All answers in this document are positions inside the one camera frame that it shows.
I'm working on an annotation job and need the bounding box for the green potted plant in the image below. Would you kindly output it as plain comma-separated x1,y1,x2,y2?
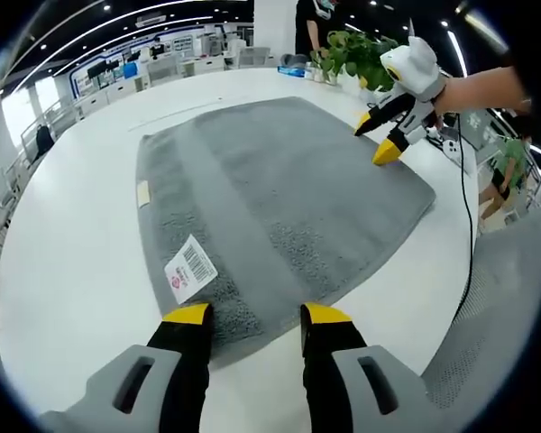
309,30,400,91

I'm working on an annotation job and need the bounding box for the person's right hand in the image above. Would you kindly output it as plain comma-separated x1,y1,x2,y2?
432,75,463,131

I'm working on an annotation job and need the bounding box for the white power strip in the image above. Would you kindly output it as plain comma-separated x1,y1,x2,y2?
441,138,463,163

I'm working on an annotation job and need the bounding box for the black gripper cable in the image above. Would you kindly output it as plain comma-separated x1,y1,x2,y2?
450,111,475,322

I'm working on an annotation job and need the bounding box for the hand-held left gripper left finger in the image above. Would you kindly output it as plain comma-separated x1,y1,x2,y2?
40,301,215,433

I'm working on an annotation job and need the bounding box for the black backpack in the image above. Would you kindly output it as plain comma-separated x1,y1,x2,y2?
35,125,55,154

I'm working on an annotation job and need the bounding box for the white mesh office chair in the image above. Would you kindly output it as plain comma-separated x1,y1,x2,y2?
237,47,271,69

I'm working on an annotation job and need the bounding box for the grey towel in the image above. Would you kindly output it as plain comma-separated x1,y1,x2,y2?
137,96,436,369

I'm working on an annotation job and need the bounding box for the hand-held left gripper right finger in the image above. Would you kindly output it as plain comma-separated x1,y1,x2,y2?
299,302,434,433

